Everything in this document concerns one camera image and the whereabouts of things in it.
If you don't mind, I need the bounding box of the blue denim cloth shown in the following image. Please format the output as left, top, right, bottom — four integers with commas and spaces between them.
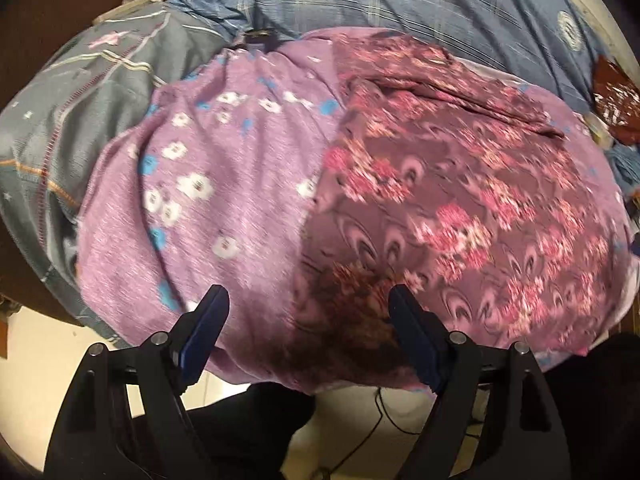
607, 141, 640, 192

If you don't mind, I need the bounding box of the black cable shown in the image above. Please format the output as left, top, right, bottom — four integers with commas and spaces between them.
374, 389, 487, 437

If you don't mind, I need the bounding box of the blue plaid quilt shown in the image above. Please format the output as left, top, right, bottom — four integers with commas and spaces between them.
164, 0, 617, 117

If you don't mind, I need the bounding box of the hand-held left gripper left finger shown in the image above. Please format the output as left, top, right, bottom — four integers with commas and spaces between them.
44, 284, 231, 480

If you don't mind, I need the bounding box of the light purple floral cloth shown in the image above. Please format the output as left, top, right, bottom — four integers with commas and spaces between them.
75, 27, 637, 397

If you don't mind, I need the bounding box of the mauve pink-flowered garment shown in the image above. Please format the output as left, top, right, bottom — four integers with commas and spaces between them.
294, 30, 632, 392

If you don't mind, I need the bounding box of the red foil bag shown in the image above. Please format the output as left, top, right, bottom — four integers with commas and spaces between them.
592, 55, 640, 144

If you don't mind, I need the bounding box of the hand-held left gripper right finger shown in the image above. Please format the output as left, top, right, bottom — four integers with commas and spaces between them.
387, 284, 592, 480

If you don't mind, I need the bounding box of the grey patterned quilt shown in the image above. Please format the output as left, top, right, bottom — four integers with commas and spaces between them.
0, 7, 242, 351

